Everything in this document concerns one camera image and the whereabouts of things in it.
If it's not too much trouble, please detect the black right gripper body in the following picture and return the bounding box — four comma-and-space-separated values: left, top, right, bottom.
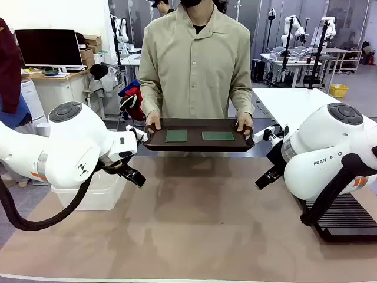
266, 141, 286, 178

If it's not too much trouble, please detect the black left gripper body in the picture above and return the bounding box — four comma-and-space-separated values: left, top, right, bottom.
100, 157, 133, 179

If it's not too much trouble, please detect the small square green PCB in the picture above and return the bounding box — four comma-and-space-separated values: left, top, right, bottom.
165, 129, 188, 143

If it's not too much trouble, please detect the wide rectangular green PCB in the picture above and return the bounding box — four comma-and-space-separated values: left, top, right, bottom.
201, 131, 236, 141

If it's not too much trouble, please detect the dark brown serving tray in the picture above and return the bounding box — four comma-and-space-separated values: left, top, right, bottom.
141, 117, 255, 153

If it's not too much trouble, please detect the person's left forearm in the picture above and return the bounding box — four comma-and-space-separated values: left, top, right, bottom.
229, 73, 256, 119

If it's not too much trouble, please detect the person's right forearm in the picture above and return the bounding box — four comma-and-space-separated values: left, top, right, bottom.
138, 67, 163, 117

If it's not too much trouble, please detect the person's left hand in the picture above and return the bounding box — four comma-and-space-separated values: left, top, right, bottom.
235, 113, 254, 139

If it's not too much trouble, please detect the person's right hand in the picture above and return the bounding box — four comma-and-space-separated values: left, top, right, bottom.
145, 111, 162, 132

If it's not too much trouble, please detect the clear plastic storage box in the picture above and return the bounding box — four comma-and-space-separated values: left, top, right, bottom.
50, 173, 127, 211

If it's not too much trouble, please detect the red and blue jacket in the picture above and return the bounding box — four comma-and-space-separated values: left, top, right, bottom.
118, 79, 148, 121

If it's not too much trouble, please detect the white cylinder container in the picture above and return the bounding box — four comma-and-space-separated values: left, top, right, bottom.
35, 122, 51, 137

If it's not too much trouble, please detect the white garment on stand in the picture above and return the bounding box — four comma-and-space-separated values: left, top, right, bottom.
87, 63, 119, 98

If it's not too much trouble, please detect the black slotted PCB rack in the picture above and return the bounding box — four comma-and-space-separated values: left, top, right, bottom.
297, 193, 377, 243

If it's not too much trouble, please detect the black computer tower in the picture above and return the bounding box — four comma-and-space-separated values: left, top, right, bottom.
252, 58, 266, 83

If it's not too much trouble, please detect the yellow plastic crate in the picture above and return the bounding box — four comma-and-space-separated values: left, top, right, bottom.
329, 84, 349, 98

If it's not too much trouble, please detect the white desk cabinet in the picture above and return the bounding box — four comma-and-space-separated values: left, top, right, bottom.
29, 67, 92, 119

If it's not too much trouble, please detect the white background workbench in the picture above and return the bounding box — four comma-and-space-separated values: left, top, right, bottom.
259, 52, 322, 87

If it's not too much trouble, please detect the black cap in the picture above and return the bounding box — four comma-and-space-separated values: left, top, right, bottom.
90, 63, 109, 80

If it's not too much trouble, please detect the white air purifier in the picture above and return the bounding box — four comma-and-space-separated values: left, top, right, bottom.
20, 78, 48, 122

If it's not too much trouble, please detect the white background desk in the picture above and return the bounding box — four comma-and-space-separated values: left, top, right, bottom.
120, 52, 143, 84

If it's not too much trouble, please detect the black tripod stand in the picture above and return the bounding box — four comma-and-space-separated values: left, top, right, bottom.
307, 19, 331, 90

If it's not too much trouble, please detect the wooden background table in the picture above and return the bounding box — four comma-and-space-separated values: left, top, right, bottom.
322, 48, 363, 75

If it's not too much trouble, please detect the person in beige shirt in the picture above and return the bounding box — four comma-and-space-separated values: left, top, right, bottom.
137, 0, 256, 120

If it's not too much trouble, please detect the large cardboard box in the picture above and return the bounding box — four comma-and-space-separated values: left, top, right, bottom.
83, 34, 102, 47

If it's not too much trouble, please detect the black computer monitor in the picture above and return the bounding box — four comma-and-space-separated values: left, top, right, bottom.
14, 29, 84, 68

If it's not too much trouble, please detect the background person in black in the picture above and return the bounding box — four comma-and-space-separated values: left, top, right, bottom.
150, 0, 176, 15

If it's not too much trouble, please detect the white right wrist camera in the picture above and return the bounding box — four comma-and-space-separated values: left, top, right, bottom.
253, 124, 291, 143

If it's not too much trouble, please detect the black sleeved right arm cable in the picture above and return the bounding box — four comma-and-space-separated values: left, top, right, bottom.
299, 153, 377, 227

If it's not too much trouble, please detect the black sleeved arm cable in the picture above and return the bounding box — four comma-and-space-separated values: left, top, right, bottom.
0, 163, 102, 231
299, 153, 377, 227

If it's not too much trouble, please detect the black sleeved left arm cable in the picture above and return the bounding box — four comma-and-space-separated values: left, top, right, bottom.
0, 163, 102, 231

